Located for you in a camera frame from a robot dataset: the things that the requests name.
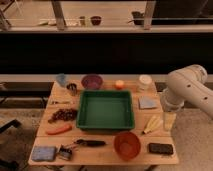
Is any orange fruit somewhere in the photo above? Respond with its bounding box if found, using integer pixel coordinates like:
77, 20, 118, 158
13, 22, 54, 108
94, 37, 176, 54
115, 80, 124, 90

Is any orange carrot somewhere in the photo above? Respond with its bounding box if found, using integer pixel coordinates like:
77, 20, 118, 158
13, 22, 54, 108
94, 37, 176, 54
45, 124, 72, 135

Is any orange plastic bowl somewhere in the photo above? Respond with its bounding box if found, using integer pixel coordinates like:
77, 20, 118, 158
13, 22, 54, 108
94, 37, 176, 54
113, 131, 141, 161

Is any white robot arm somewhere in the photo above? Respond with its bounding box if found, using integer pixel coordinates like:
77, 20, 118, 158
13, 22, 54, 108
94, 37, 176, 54
160, 64, 213, 120

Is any small background cup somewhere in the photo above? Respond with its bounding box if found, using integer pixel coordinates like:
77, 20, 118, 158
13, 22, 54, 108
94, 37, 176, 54
79, 16, 86, 26

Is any yellow corn cob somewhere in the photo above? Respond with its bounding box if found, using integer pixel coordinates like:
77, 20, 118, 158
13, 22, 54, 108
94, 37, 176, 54
142, 116, 163, 134

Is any dark red background bowl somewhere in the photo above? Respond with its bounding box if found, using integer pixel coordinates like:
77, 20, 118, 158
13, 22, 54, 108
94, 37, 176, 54
90, 16, 102, 26

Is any green plastic tray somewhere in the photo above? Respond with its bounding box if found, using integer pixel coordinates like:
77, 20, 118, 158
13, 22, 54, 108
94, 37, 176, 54
76, 90, 135, 130

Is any blue sponge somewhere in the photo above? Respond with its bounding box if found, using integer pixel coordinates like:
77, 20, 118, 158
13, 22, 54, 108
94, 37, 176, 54
31, 146, 56, 162

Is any blue cloth square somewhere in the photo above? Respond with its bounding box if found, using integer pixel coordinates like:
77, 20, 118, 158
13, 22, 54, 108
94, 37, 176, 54
138, 97, 157, 109

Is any light blue cup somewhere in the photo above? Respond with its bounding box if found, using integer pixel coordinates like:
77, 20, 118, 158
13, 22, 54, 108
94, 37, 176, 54
55, 73, 67, 87

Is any thin pen on table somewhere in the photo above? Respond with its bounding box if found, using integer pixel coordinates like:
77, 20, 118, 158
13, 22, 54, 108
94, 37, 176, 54
50, 101, 71, 105

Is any black handled peeler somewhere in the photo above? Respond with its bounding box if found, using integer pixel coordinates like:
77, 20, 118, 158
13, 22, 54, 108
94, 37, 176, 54
74, 139, 106, 147

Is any purple bowl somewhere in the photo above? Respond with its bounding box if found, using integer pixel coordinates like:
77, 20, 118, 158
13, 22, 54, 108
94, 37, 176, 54
81, 74, 103, 90

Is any small metal cup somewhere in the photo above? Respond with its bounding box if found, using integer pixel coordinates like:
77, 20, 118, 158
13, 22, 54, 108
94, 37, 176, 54
66, 83, 77, 96

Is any dark background pot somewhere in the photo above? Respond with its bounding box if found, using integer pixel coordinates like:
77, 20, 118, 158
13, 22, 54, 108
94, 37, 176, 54
131, 11, 144, 25

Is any black eraser block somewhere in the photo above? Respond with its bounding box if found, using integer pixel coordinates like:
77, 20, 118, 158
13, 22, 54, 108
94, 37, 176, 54
148, 143, 174, 155

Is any small metal binder clip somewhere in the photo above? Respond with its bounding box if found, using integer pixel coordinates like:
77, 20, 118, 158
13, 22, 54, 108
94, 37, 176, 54
58, 145, 73, 161

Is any wooden table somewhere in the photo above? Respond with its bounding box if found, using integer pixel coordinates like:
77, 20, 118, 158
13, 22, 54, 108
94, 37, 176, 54
28, 81, 179, 166

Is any bunch of dark grapes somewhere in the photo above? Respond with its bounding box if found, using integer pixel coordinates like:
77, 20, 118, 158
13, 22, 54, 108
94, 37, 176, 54
48, 108, 77, 123

